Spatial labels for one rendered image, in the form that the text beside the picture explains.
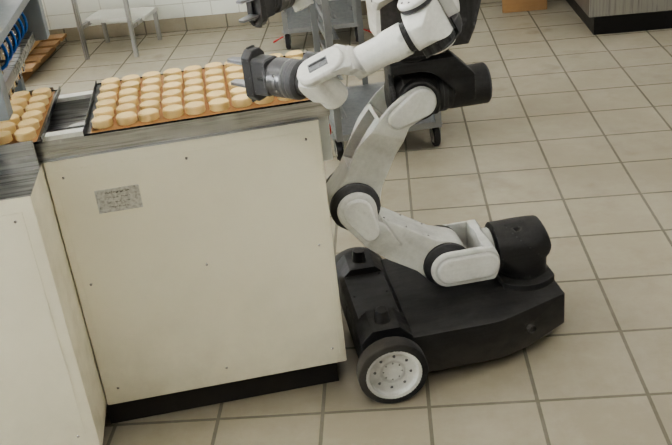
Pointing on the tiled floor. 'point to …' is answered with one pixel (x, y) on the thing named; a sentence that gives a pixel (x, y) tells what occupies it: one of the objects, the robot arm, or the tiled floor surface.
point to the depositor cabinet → (42, 326)
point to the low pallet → (41, 54)
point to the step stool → (112, 11)
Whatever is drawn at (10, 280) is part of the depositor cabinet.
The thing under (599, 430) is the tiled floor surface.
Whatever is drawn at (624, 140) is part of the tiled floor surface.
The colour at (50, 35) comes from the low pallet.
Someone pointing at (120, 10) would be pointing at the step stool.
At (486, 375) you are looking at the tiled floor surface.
